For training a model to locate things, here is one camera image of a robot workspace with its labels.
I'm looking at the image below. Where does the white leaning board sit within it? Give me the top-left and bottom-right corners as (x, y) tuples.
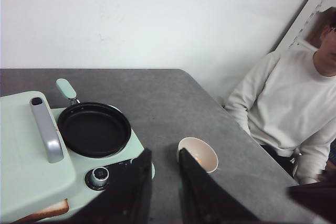
(270, 0), (335, 51)

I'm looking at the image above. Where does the white bread slice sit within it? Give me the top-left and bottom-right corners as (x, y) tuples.
(13, 199), (69, 223)

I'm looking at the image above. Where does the breakfast maker hinged lid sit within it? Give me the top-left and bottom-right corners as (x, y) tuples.
(1, 91), (76, 222)

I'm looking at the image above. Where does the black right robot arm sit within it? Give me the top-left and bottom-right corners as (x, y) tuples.
(287, 182), (335, 209)

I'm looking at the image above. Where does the black frying pan mint handle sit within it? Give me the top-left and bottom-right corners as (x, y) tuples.
(56, 78), (131, 158)

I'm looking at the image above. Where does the mint green breakfast maker base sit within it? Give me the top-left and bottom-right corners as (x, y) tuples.
(0, 104), (155, 224)

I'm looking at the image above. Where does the person in white sweater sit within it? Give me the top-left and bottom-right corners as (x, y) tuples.
(224, 17), (335, 184)

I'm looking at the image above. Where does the left silver control knob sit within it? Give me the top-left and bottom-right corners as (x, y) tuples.
(90, 167), (109, 187)

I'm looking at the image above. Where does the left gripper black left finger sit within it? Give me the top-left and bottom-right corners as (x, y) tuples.
(70, 148), (152, 223)

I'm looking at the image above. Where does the beige ribbed bowl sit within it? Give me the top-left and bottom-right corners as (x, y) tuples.
(176, 137), (219, 173)

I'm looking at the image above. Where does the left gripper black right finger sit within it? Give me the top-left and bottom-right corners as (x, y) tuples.
(178, 148), (259, 223)

